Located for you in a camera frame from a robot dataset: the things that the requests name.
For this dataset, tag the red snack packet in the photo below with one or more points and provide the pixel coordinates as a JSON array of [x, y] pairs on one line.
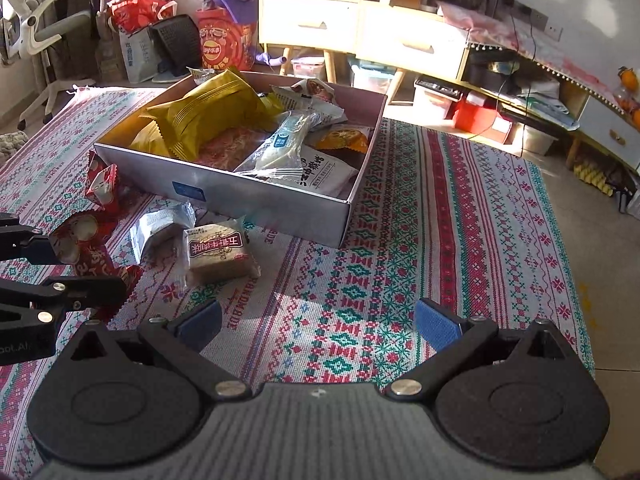
[[85, 240], [102, 185]]

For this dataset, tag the orange snack packet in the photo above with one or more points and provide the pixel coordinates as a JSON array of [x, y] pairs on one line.
[[345, 140]]

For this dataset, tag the red plastic bag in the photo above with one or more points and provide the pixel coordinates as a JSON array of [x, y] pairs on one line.
[[140, 12]]

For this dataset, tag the wooden shelf cabinet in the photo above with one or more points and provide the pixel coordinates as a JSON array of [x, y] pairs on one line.
[[360, 0]]

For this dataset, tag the long white blue snack packet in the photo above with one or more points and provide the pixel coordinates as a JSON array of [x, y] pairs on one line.
[[280, 145]]

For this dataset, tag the white wall socket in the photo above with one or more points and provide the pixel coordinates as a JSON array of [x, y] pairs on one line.
[[553, 31]]

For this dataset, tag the purple toy tube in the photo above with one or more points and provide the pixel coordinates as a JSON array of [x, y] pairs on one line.
[[270, 59]]

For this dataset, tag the red shoe box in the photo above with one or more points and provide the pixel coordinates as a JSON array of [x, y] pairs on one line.
[[480, 115]]

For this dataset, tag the yellow snack packet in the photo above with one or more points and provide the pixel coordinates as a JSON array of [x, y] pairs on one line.
[[150, 142], [200, 105]]

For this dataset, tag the yellow ridged objects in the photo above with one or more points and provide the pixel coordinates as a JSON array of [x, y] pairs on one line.
[[592, 177]]

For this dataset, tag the white office chair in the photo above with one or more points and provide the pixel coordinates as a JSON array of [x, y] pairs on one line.
[[45, 25]]

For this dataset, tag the white cabinet drawer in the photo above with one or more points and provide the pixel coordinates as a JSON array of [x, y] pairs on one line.
[[310, 22], [415, 42]]

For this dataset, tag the wall power strip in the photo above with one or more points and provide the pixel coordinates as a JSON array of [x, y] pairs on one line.
[[516, 6]]

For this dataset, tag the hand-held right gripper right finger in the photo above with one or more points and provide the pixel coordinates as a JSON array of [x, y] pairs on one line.
[[440, 327]]

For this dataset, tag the white pictured snack packet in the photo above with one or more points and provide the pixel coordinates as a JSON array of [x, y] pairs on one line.
[[300, 92]]

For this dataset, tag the low white cabinet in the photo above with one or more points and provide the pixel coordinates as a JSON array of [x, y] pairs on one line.
[[605, 120]]

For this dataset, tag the patterned woven tablecloth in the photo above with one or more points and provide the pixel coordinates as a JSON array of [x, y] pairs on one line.
[[400, 235]]

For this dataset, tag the pink cardboard box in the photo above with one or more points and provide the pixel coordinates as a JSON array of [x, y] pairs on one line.
[[250, 200]]

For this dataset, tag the clear storage box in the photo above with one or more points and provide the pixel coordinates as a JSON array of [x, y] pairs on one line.
[[372, 80], [435, 100], [307, 67]]

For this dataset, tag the silver snack packet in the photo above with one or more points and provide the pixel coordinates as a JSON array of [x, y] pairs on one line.
[[200, 75], [160, 225]]

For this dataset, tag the pink snack packet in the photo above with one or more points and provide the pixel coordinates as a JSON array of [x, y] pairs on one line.
[[225, 152]]

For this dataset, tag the pink cloth cover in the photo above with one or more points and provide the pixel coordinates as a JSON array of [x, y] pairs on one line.
[[525, 40]]

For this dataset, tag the white paper bag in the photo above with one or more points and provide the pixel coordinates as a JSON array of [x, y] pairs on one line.
[[137, 57]]

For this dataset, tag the black plastic basket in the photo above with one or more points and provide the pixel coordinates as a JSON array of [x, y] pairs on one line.
[[175, 42]]

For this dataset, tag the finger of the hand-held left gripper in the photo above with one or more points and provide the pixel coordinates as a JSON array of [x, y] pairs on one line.
[[35, 247], [95, 292]]

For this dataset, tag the grey knitted cloth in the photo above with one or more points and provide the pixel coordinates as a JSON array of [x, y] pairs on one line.
[[12, 145]]

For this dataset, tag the white black-print snack packet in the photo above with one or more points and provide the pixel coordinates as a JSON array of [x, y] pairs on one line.
[[325, 172]]

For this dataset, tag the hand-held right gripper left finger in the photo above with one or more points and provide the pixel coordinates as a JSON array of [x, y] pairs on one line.
[[200, 322]]

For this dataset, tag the beige snack packet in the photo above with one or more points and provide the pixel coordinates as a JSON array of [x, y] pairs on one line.
[[220, 255]]

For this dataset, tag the orange fruit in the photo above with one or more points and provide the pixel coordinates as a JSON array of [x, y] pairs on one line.
[[636, 116], [625, 76]]

